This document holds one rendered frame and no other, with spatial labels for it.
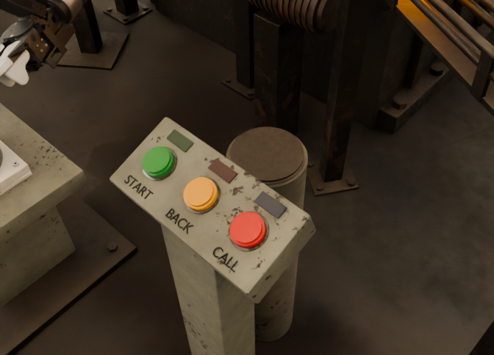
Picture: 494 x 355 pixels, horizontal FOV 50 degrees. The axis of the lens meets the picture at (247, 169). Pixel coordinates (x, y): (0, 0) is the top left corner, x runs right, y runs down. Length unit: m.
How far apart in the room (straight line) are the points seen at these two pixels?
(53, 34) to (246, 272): 0.64
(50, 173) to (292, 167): 0.54
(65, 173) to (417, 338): 0.80
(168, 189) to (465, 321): 0.82
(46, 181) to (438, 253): 0.89
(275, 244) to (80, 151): 1.07
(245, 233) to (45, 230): 0.72
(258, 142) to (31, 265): 0.67
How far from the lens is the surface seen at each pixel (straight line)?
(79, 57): 1.91
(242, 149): 0.78
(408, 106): 1.58
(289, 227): 0.58
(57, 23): 1.10
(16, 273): 1.27
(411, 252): 1.34
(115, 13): 2.11
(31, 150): 1.18
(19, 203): 1.09
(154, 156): 0.66
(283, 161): 0.77
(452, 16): 0.72
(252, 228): 0.58
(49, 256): 1.30
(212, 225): 0.61
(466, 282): 1.33
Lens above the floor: 1.08
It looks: 48 degrees down
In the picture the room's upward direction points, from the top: 2 degrees counter-clockwise
